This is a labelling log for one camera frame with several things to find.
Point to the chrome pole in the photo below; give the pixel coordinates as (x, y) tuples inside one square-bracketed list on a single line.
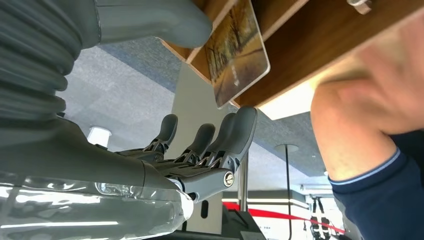
[(243, 185)]

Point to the grey square pillar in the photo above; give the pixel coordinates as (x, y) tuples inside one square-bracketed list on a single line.
[(192, 102)]

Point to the white cylinder fixture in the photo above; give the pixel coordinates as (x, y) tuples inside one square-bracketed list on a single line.
[(98, 136)]

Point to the black cabinet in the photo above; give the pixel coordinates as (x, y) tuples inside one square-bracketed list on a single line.
[(238, 227)]

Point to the black background equipment stand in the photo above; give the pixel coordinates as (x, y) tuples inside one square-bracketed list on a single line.
[(316, 218)]

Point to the black barrier stand pole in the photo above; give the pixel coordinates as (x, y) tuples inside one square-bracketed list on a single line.
[(288, 185)]

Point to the ribbed grey right arm sleeve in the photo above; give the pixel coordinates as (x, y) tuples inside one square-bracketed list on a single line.
[(36, 56)]

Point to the person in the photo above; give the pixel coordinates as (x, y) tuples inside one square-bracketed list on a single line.
[(371, 139)]

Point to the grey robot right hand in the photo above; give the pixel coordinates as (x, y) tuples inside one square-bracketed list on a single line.
[(82, 159)]

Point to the red barrier ribbon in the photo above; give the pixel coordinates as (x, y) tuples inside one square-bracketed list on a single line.
[(265, 213)]

